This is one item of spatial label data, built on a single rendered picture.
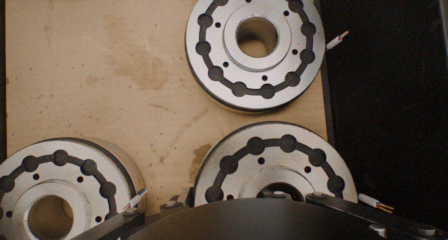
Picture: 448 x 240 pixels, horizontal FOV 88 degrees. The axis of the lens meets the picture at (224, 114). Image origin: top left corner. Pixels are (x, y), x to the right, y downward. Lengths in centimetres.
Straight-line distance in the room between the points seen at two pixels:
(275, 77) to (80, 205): 15
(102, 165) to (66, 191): 3
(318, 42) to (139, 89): 14
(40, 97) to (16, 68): 3
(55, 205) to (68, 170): 4
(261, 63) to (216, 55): 3
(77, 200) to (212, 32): 14
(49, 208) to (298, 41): 22
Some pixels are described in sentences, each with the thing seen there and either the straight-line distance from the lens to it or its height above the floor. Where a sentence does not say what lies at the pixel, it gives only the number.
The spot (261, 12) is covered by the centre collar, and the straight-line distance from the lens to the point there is 18.
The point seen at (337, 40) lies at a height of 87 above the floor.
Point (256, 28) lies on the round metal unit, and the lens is 20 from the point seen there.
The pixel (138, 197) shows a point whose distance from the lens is 18.
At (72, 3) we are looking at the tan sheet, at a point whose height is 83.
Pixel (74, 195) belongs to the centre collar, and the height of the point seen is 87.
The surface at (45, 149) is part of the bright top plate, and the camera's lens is 20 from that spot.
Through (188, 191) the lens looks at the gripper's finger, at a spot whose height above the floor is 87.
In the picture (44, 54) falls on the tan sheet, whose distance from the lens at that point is 25.
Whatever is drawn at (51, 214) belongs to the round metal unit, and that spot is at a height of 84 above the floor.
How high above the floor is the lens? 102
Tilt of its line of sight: 86 degrees down
